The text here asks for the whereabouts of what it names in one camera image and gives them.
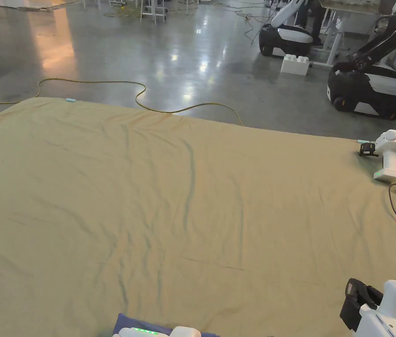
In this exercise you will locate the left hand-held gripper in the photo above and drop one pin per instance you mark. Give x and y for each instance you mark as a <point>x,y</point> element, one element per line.
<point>149,332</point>

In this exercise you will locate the small black and white robot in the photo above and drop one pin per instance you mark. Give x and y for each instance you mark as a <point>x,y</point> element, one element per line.
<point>285,37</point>

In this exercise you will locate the dark blue garment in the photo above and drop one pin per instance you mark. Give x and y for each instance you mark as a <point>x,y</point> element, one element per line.
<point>124,321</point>

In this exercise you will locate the white toy brick block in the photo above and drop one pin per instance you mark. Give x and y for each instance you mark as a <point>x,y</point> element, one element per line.
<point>294,66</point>

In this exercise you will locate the bed with beige sheet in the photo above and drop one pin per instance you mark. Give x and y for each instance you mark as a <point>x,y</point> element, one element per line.
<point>170,210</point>

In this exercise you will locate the large black and white robot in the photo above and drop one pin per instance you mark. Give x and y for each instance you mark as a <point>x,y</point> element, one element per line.
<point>377,87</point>

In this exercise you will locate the spare white hand-held gripper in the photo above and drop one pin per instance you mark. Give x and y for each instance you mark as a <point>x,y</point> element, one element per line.
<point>391,154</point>

